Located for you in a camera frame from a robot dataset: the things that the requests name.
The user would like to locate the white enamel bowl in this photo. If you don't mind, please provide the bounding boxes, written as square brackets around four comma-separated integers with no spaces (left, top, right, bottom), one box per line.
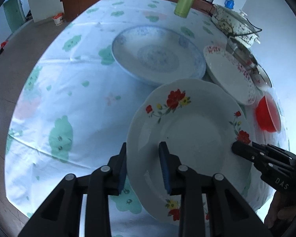
[250,64,272,91]

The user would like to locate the white bucket on floor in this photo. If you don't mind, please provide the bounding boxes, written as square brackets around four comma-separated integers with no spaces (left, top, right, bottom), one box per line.
[52,12,64,26]

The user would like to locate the blue patterned white plate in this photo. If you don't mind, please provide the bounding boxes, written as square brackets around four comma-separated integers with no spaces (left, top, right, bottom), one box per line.
[111,25,206,87]

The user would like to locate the black power cable with plug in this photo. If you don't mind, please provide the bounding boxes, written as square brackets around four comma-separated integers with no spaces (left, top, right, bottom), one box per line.
[228,20,263,37]

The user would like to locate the speckled electric cooker pot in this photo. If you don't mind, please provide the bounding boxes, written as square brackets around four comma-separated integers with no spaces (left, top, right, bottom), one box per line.
[211,4,261,49]

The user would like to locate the white plate pink floral rim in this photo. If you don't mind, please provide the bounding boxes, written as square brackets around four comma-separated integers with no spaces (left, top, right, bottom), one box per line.
[203,45,256,106]

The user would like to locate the red plastic bowl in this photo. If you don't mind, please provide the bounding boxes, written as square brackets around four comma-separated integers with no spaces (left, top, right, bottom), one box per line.
[255,93,281,133]

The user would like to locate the white plate red flowers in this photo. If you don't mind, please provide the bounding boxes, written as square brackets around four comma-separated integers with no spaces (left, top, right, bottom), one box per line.
[127,79,251,225]

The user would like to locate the person's right hand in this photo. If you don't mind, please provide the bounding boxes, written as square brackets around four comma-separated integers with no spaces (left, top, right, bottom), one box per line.
[264,191,291,229]

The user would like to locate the stainless steel bowl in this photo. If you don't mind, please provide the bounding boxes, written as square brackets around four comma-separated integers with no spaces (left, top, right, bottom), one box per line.
[226,36,258,71]

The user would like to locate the floral plastic tablecloth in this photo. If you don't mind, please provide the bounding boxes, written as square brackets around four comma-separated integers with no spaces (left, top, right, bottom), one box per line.
[5,23,227,236]

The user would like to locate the green door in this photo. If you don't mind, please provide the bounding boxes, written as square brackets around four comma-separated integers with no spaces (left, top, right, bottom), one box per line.
[3,0,24,33]

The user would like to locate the blue thermos jug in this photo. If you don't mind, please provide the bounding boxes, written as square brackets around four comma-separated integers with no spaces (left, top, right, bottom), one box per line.
[224,0,235,10]

